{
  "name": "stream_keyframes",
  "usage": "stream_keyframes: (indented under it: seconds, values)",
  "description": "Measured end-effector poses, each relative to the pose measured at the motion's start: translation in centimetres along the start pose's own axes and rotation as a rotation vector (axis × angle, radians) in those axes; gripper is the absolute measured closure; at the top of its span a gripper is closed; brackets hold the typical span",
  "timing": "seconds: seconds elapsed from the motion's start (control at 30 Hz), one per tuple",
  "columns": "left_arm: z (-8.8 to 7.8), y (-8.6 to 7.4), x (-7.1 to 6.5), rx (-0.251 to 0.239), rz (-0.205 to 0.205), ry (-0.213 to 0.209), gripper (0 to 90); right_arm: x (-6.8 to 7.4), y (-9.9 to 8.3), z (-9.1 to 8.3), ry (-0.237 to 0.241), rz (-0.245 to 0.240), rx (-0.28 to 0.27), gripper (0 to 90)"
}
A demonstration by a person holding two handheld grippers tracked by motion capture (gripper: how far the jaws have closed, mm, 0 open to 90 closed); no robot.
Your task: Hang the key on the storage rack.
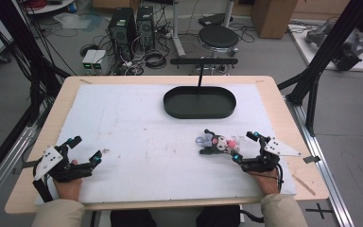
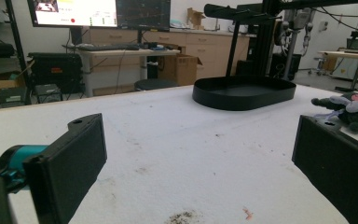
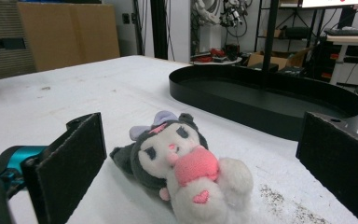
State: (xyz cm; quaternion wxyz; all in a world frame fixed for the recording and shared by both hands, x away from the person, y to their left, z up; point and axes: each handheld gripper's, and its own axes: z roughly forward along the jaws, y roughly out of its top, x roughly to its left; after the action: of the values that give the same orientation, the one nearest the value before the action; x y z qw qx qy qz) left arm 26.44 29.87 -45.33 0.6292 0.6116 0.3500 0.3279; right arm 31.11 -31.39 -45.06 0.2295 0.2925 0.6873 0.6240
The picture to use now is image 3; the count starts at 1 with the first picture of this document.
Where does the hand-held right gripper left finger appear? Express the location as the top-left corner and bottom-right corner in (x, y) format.
(21, 111), (108, 224)

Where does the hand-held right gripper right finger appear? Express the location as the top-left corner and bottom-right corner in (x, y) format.
(296, 111), (358, 224)

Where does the grey and white plush toy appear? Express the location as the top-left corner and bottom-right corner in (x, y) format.
(109, 110), (255, 224)

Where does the grey ribbed panel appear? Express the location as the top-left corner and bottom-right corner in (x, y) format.
(0, 0), (37, 80)

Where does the brown cardboard sheet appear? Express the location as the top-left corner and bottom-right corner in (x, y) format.
(17, 2), (121, 73)

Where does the black oval tray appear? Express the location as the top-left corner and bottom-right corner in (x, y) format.
(169, 64), (358, 142)

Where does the open cardboard box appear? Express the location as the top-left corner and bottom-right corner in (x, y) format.
(246, 46), (314, 72)

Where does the white desk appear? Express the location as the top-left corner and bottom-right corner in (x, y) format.
(325, 34), (358, 87)

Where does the black keyboard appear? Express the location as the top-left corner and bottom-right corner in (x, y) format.
(323, 28), (358, 37)

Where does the black metal shelf rack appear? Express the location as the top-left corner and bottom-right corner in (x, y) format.
(254, 0), (320, 54)

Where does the black metal pole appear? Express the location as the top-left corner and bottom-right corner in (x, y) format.
(261, 0), (281, 73)

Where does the round white side table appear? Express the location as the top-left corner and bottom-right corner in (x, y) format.
(190, 56), (243, 66)

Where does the computer monitor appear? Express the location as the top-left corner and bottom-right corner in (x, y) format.
(300, 0), (358, 9)

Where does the red tool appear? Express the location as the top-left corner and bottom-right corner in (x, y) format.
(210, 48), (227, 59)

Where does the black vertical post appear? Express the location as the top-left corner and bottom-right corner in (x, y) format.
(149, 0), (170, 61)

